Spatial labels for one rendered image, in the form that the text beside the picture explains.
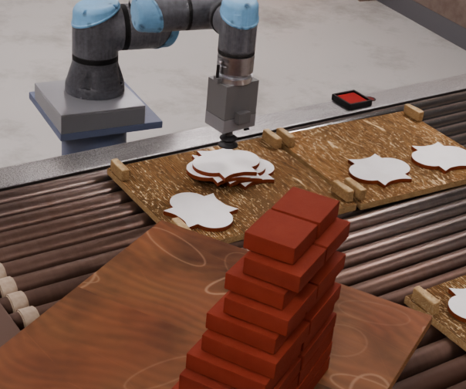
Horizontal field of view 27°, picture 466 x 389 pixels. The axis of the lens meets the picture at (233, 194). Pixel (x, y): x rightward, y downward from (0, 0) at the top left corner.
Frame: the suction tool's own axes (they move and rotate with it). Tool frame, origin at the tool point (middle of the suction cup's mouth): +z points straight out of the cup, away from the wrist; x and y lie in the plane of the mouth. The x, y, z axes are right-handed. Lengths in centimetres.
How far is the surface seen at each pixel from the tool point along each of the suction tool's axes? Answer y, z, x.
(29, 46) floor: 111, 102, 304
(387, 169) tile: 33.2, 6.9, -16.4
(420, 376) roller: -12, 10, -68
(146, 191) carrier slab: -18.1, 7.9, 3.1
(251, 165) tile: 3.3, 3.9, -4.3
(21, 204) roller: -41.1, 9.7, 13.9
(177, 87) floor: 151, 102, 222
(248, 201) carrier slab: -2.1, 7.9, -10.5
